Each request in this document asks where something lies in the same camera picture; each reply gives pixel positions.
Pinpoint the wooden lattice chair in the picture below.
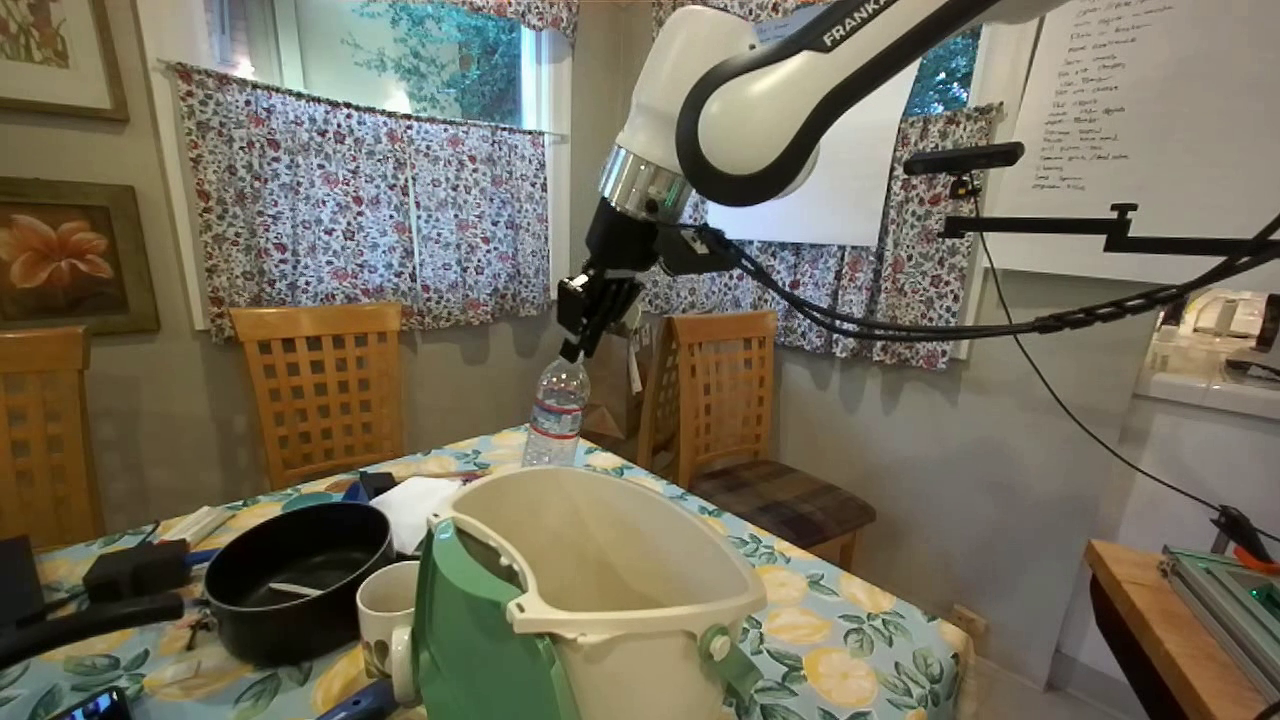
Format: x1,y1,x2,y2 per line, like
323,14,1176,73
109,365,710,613
233,305,403,489
0,330,103,548

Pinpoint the green tray on side table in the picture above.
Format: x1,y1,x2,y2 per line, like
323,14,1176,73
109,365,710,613
1166,548,1280,702

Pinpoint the black round pan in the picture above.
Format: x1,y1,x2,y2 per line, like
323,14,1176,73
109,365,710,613
203,505,394,670

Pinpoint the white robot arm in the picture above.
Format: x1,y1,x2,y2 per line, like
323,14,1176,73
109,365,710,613
556,0,1066,360

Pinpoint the floral curtain right window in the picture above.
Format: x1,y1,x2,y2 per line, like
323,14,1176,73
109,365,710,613
645,106,1003,373

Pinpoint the clear plastic water bottle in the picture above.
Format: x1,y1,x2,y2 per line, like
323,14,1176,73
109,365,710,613
524,356,594,470

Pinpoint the lemon print tablecloth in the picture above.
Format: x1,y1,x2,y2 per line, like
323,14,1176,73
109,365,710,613
0,445,978,720

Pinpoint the cream and green trash can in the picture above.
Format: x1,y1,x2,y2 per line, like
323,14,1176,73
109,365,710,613
414,470,763,720

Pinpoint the wooden side table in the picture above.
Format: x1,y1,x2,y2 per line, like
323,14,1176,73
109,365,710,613
1083,541,1275,720

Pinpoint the wooden chair with cushion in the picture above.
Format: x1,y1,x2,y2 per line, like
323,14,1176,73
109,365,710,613
635,314,876,569

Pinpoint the whiteboard with writing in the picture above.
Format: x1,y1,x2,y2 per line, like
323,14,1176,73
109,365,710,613
989,0,1280,241

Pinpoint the black camera boom stand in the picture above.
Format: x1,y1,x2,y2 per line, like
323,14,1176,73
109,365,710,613
906,142,1280,262

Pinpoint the white ceramic mug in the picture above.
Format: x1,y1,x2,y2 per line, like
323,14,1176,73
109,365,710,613
355,562,421,703

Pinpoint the flower painting in frame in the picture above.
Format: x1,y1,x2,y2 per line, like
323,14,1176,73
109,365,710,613
0,175,162,336

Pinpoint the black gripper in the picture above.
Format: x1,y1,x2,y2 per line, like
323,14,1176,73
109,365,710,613
556,199,657,365

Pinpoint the white paper napkin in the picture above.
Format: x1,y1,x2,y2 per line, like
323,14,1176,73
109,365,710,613
378,475,462,558

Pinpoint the floral curtain left window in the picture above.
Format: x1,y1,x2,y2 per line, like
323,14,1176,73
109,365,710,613
173,64,552,336

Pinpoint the wooden lattice chair left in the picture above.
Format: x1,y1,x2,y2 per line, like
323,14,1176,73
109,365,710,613
0,330,103,548

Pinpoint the black device on table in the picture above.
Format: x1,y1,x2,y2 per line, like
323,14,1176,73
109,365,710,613
0,536,191,663

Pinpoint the black phone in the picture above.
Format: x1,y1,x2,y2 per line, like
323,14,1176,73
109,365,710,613
51,687,131,720

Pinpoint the wooden lattice chair middle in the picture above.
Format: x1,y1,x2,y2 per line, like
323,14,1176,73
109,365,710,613
233,305,403,489

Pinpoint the upper framed picture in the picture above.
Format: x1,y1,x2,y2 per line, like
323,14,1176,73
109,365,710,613
0,0,130,124

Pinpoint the floral curtain window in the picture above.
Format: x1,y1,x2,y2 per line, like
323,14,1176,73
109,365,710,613
645,106,1003,373
173,64,552,336

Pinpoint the black cable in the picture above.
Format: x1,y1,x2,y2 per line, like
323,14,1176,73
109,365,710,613
693,195,1280,551

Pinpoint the brown paper bag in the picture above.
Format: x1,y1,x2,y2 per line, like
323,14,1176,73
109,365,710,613
585,331,642,455

